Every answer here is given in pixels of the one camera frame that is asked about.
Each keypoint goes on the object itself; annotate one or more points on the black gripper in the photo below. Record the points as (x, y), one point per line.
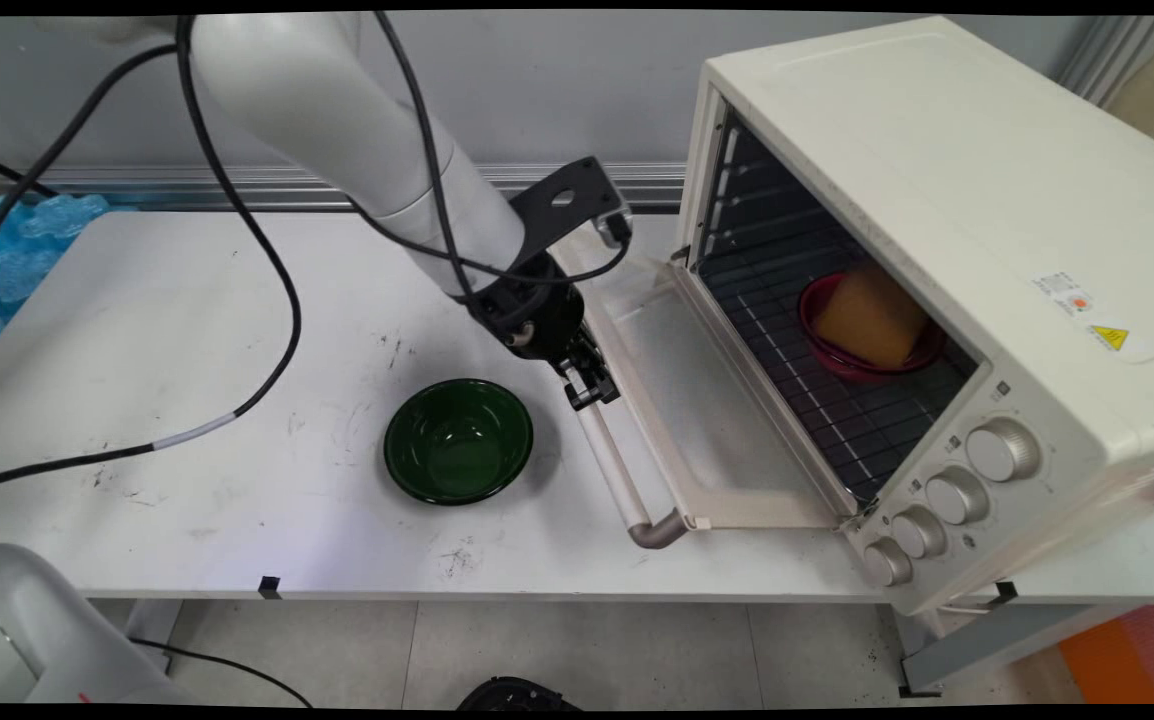
(537, 315)

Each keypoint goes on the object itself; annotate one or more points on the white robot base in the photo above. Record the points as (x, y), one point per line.
(37, 630)

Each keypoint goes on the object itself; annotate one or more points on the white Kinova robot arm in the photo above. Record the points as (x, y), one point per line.
(337, 110)

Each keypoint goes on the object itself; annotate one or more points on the dark green glass bowl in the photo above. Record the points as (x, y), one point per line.
(459, 442)

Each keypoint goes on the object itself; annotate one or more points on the red bowl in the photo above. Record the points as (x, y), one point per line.
(837, 355)

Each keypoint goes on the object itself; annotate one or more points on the yellow sponge block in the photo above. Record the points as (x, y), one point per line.
(872, 315)

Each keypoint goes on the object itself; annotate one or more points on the black round floor object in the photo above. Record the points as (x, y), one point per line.
(517, 695)

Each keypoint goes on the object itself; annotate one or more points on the large silver oven knob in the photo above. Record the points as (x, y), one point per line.
(1003, 450)

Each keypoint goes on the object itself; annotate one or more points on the cream toaster oven body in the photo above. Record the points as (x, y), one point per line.
(987, 170)

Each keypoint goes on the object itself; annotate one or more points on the black table clip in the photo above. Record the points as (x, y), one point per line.
(1005, 594)

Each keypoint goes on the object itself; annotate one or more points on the white label sticker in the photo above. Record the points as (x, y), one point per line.
(1067, 293)

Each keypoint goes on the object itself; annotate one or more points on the white table leg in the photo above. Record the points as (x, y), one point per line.
(152, 630)

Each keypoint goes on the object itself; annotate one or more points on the blue bubble wrap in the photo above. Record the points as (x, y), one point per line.
(2, 260)

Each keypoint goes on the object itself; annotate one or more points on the orange floor object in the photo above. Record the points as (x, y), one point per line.
(1127, 660)

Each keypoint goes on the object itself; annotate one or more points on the grey ribbed column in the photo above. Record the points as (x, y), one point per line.
(1102, 55)

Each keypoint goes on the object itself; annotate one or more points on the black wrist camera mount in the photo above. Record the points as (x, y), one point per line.
(562, 200)

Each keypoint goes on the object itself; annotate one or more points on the aluminium rail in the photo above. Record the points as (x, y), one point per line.
(187, 187)

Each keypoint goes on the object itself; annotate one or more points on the grey table frame beam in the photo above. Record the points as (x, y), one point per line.
(997, 650)

